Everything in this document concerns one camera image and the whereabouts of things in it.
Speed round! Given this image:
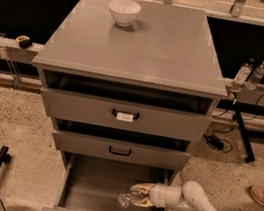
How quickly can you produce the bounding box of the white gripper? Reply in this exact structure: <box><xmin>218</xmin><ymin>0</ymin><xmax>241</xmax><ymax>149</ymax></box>
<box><xmin>131</xmin><ymin>182</ymin><xmax>172</xmax><ymax>208</ymax></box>

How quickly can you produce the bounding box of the clear plastic water bottle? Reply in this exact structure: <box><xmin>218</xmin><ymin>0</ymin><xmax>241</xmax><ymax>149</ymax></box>
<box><xmin>117</xmin><ymin>191</ymin><xmax>146</xmax><ymax>209</ymax></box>

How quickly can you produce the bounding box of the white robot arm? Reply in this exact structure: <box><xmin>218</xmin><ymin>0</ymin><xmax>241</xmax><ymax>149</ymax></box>
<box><xmin>131</xmin><ymin>180</ymin><xmax>217</xmax><ymax>211</ymax></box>

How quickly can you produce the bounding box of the grey bottom drawer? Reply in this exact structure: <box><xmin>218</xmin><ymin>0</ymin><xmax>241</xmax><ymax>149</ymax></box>
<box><xmin>42</xmin><ymin>153</ymin><xmax>170</xmax><ymax>211</ymax></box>

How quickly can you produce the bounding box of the grey drawer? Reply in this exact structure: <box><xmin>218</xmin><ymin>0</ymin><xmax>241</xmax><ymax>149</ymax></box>
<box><xmin>53</xmin><ymin>119</ymin><xmax>190</xmax><ymax>170</ymax></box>
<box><xmin>35</xmin><ymin>69</ymin><xmax>216</xmax><ymax>146</ymax></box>
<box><xmin>42</xmin><ymin>153</ymin><xmax>170</xmax><ymax>211</ymax></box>

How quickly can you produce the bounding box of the grey middle drawer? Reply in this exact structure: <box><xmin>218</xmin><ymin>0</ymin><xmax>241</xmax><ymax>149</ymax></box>
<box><xmin>53</xmin><ymin>119</ymin><xmax>190</xmax><ymax>170</ymax></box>

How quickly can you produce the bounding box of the grey drawer cabinet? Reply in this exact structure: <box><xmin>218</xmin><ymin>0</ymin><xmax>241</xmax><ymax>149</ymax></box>
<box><xmin>14</xmin><ymin>0</ymin><xmax>242</xmax><ymax>193</ymax></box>

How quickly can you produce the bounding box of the grey top drawer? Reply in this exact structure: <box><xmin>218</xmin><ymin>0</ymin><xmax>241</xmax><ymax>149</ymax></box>
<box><xmin>35</xmin><ymin>69</ymin><xmax>216</xmax><ymax>146</ymax></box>

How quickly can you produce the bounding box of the water bottle on ledge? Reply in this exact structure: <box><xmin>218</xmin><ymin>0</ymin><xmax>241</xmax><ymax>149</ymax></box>
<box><xmin>231</xmin><ymin>58</ymin><xmax>254</xmax><ymax>91</ymax></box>
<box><xmin>245</xmin><ymin>61</ymin><xmax>264</xmax><ymax>90</ymax></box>

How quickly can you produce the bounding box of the black stand leg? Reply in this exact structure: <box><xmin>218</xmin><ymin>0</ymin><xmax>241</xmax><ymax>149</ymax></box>
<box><xmin>233</xmin><ymin>104</ymin><xmax>256</xmax><ymax>163</ymax></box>

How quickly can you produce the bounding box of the white ceramic bowl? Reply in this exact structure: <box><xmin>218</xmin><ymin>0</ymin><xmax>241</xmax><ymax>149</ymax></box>
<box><xmin>108</xmin><ymin>0</ymin><xmax>141</xmax><ymax>27</ymax></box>

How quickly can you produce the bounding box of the small tape measure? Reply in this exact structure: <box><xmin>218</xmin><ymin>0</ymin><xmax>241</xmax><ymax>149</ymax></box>
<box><xmin>16</xmin><ymin>35</ymin><xmax>32</xmax><ymax>49</ymax></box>

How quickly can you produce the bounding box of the white tape label on handle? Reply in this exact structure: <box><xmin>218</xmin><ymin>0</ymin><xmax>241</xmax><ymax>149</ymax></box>
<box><xmin>116</xmin><ymin>112</ymin><xmax>134</xmax><ymax>123</ymax></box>

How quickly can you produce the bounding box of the black power adapter with cable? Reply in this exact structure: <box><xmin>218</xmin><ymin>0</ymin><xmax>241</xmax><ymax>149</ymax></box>
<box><xmin>204</xmin><ymin>125</ymin><xmax>236</xmax><ymax>154</ymax></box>

